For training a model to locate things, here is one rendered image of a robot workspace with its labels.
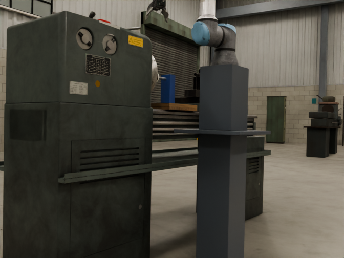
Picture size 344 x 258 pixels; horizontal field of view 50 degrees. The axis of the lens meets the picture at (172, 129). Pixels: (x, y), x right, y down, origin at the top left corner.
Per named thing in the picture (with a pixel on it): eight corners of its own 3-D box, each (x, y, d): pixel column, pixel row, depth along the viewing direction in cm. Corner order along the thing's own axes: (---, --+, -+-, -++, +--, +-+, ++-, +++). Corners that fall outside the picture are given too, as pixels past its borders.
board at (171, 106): (169, 109, 227) (169, 103, 227) (128, 109, 249) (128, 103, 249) (197, 111, 250) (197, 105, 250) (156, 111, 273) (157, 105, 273)
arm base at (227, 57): (242, 68, 208) (243, 50, 208) (230, 64, 196) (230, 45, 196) (219, 69, 217) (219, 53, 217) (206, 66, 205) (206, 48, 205)
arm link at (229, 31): (240, 49, 205) (241, 25, 205) (222, 46, 197) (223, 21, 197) (225, 52, 215) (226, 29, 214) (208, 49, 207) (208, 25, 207)
